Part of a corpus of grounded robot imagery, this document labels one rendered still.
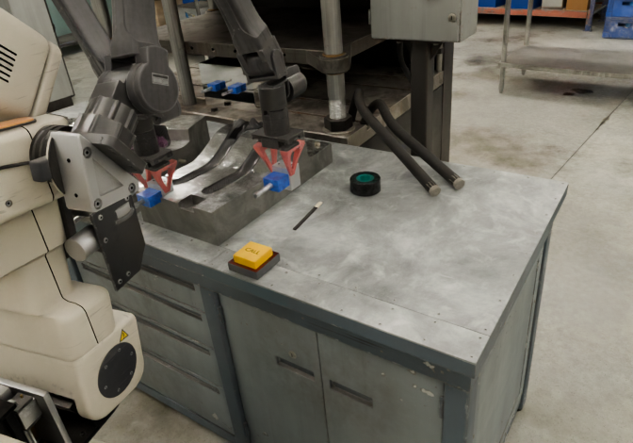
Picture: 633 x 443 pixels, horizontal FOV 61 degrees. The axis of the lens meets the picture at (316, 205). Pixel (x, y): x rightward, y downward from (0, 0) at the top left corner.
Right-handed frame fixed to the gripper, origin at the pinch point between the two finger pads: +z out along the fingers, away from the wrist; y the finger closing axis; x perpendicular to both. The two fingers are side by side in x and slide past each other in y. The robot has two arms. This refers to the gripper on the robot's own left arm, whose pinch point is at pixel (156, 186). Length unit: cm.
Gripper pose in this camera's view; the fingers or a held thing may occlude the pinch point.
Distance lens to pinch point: 134.3
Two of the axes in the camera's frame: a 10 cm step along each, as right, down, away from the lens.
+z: 1.0, 8.7, 4.9
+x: -5.5, 4.6, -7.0
